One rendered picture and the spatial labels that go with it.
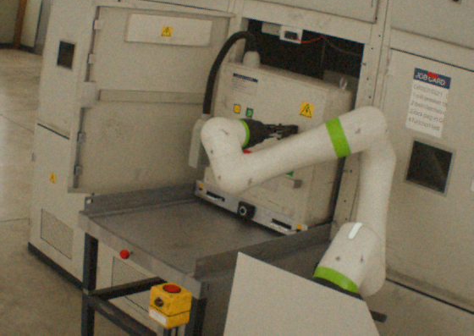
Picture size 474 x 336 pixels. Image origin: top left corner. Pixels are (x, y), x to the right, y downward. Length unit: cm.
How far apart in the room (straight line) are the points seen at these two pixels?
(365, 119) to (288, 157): 25
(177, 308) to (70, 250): 200
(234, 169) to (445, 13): 86
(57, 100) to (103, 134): 110
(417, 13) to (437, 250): 79
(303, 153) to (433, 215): 53
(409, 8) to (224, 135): 76
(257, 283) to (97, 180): 114
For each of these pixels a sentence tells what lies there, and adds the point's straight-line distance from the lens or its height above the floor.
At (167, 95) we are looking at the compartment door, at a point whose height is 123.
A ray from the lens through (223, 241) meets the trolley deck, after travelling 235.
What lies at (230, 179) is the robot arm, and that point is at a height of 113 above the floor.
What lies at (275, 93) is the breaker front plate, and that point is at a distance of 245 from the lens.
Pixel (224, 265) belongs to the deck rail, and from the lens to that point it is 210.
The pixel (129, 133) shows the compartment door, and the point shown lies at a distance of 268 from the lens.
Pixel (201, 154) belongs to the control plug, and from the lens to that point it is 257.
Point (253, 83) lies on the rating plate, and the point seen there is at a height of 134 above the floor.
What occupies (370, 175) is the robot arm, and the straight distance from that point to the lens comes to 210.
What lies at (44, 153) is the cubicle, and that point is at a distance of 384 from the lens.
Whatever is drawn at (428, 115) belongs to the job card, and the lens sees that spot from 224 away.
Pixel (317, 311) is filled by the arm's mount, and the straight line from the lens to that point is 162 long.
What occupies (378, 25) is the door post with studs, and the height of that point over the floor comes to 165.
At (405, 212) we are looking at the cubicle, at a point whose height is 106.
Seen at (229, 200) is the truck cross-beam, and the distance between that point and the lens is 261.
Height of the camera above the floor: 167
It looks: 14 degrees down
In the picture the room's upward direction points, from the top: 9 degrees clockwise
